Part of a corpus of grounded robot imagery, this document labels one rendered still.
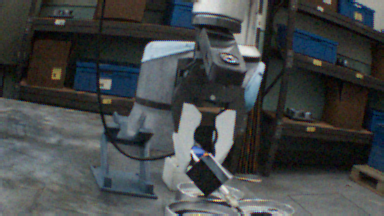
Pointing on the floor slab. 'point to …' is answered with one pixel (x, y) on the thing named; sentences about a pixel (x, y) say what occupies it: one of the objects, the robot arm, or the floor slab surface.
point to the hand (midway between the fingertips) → (199, 165)
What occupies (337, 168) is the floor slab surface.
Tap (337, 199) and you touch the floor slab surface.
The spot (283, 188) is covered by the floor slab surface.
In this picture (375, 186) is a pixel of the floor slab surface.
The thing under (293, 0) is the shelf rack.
